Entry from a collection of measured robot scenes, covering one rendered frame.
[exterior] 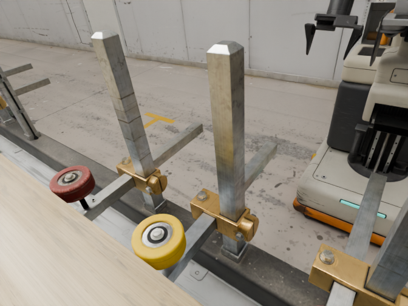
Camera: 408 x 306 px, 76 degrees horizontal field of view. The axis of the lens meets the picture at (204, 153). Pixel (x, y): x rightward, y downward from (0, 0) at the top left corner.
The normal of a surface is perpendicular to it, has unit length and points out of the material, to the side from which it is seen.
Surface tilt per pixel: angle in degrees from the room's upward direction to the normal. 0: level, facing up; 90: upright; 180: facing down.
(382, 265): 90
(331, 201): 90
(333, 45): 90
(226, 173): 90
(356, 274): 0
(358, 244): 0
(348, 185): 0
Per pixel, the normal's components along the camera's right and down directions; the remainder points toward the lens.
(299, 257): -0.10, -0.80
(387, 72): -0.57, 0.63
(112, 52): 0.80, 0.29
